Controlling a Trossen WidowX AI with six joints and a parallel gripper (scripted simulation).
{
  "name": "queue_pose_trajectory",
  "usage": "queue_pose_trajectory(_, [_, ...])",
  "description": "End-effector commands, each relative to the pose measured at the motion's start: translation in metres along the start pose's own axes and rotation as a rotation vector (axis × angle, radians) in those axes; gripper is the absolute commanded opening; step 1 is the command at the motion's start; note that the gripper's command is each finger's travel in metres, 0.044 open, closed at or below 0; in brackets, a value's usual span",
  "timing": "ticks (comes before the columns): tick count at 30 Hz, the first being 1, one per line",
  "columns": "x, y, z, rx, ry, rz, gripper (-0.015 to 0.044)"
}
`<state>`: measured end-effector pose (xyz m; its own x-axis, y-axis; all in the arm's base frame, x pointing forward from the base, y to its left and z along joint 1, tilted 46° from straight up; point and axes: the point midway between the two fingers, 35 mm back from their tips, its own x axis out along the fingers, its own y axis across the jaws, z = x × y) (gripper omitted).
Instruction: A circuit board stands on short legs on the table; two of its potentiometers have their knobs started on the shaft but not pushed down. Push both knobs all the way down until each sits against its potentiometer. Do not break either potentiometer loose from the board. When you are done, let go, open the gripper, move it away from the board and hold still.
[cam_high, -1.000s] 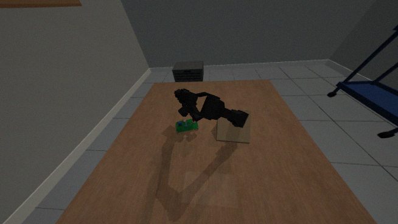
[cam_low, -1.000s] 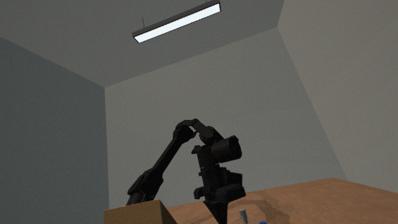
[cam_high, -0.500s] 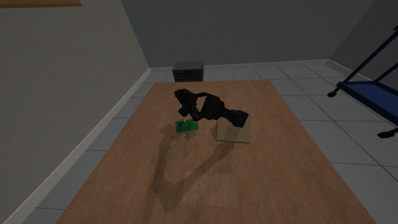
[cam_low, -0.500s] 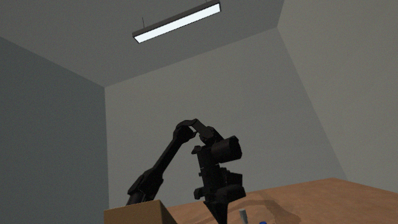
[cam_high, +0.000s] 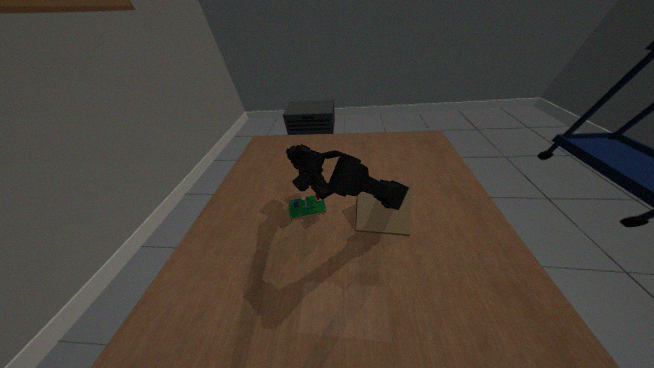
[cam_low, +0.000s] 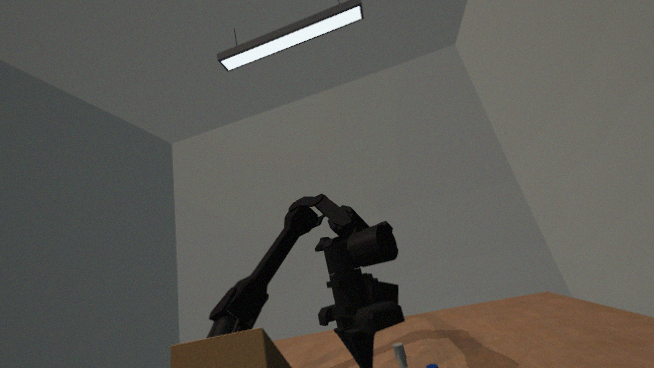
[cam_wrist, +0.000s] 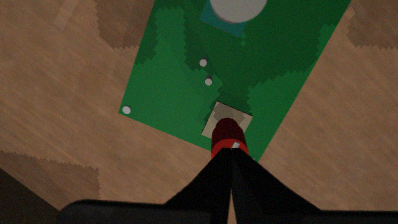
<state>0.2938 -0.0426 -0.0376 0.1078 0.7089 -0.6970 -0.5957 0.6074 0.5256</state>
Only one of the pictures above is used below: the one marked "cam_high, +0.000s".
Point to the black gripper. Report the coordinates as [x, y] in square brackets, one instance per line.
[320, 191]

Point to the green circuit board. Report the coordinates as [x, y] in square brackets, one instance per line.
[306, 205]

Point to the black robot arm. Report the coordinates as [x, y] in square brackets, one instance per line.
[349, 177]

